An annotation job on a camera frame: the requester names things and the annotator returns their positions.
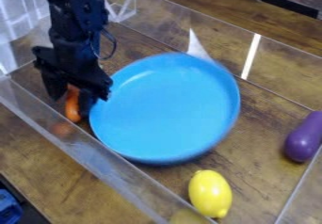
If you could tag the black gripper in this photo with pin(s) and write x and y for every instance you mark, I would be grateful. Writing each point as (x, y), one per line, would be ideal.
(70, 63)

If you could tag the orange toy carrot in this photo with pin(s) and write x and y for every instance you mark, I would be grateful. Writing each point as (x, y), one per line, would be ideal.
(71, 104)

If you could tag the blue round plate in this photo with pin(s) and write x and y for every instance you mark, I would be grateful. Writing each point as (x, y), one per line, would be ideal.
(173, 107)

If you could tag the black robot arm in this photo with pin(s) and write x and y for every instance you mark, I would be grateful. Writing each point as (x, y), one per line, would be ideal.
(75, 18)

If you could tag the blue object at corner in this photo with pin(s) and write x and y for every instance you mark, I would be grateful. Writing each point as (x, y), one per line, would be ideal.
(11, 211)

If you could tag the yellow toy lemon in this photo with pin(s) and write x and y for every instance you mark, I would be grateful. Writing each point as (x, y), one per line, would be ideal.
(210, 193)

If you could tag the purple toy eggplant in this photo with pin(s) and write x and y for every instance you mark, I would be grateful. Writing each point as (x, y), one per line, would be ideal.
(305, 138)

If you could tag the clear acrylic enclosure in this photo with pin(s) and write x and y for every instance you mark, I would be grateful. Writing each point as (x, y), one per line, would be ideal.
(80, 184)

